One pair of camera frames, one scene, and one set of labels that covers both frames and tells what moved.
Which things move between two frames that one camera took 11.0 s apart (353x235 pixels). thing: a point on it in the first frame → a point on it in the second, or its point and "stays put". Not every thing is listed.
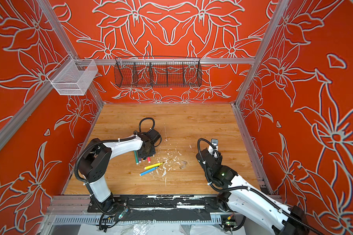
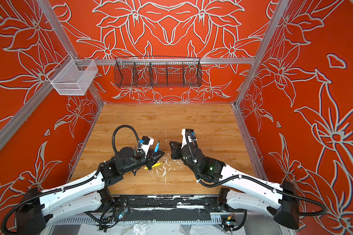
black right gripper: x=219 y=159 → x=177 y=149
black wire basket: x=157 y=71 stays put
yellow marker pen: x=153 y=166 stays put
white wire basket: x=73 y=77 stays put
